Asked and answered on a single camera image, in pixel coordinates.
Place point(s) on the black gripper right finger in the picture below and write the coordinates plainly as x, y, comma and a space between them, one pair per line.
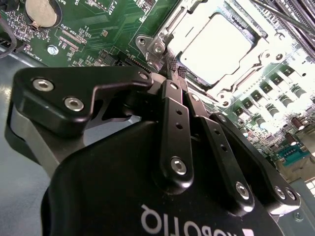
221, 152

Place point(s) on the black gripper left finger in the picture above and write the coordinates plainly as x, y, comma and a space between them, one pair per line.
56, 105

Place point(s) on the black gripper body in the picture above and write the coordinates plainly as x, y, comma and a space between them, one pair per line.
110, 184

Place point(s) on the silver CPU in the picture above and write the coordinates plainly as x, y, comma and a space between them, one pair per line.
216, 46

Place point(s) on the metal socket cover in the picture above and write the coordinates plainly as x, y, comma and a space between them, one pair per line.
164, 32

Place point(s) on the metal locking lever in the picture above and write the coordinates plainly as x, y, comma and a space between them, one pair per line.
290, 19

